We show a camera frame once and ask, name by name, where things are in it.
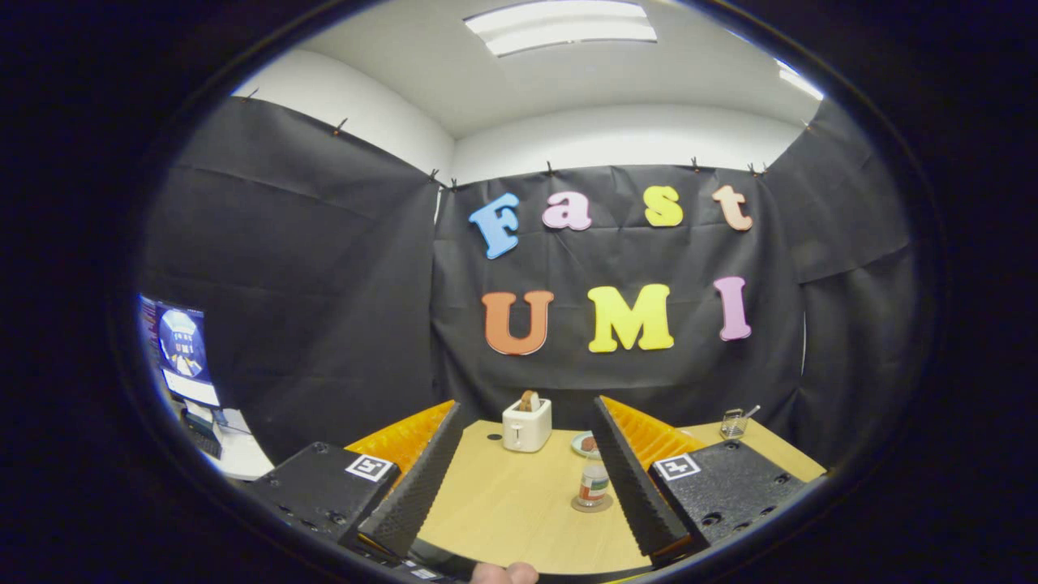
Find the pale green plate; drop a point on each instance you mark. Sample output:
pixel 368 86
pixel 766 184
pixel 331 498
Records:
pixel 575 444

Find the white side desk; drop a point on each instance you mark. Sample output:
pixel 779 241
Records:
pixel 243 458

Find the small ceiling light panel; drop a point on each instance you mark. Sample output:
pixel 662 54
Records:
pixel 799 79

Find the computer monitor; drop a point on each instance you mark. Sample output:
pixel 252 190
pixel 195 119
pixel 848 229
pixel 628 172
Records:
pixel 182 345

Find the black keyboard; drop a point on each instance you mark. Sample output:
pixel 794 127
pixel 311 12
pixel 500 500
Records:
pixel 203 436

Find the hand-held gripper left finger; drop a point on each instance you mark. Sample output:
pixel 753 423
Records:
pixel 422 487

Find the black backdrop cloth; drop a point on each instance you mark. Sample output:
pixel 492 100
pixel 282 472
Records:
pixel 324 284

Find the brown food piece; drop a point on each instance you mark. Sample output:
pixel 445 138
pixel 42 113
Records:
pixel 589 444

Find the large ceiling light panel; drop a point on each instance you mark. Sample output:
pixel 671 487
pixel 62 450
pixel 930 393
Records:
pixel 559 24

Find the toast slice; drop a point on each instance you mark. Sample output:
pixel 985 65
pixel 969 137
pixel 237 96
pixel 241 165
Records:
pixel 529 401

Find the white toaster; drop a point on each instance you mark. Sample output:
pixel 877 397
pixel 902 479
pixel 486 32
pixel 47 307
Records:
pixel 527 428

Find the wooden table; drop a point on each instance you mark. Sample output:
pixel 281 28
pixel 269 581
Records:
pixel 503 503

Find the clear plastic juice bottle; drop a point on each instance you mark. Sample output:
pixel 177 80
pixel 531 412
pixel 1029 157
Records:
pixel 592 487

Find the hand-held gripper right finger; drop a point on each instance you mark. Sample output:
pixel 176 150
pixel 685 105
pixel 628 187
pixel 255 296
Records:
pixel 632 487

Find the round brown coaster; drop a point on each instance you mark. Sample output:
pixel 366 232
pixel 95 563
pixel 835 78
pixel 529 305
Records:
pixel 577 504

